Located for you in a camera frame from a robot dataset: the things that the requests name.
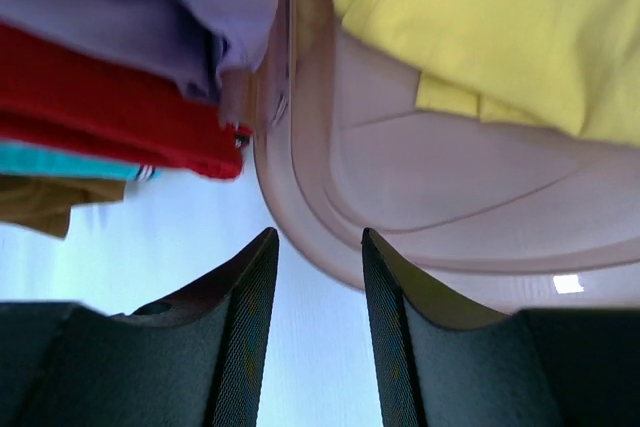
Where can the brown trousers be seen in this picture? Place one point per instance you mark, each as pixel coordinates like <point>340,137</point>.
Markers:
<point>44,204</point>

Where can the purple trousers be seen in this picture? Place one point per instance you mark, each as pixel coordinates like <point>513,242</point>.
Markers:
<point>190,42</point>

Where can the red trousers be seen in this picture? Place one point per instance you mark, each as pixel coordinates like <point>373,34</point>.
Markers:
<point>54,97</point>

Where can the teal trousers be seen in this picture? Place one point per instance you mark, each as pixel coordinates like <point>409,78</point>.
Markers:
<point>31,160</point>

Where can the pink translucent plastic basket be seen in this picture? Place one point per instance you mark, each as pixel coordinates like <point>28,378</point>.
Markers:
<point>508,216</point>

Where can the yellow trousers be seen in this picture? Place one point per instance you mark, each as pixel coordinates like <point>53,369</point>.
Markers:
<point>570,65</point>

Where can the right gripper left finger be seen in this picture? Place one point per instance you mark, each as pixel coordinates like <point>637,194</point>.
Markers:
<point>193,358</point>

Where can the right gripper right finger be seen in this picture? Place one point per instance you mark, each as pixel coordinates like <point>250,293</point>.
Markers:
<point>442,359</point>

